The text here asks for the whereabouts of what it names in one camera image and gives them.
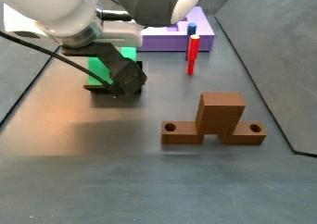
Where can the red peg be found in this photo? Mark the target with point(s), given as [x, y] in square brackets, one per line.
[193, 52]

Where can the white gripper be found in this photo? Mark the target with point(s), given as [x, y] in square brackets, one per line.
[120, 33]

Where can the brown T-shaped block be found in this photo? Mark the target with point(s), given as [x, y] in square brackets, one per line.
[218, 118]

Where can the blue peg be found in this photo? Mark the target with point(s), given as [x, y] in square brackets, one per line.
[191, 29]

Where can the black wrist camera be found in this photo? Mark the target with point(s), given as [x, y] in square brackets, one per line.
[126, 73]

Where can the green U-shaped block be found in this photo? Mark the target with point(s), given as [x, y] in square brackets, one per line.
[98, 68]

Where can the purple board with cross slot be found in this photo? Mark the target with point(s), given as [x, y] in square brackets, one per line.
[170, 39]

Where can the black angle fixture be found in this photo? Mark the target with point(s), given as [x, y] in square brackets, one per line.
[95, 87]

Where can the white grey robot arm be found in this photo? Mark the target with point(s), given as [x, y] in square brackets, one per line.
[72, 22]

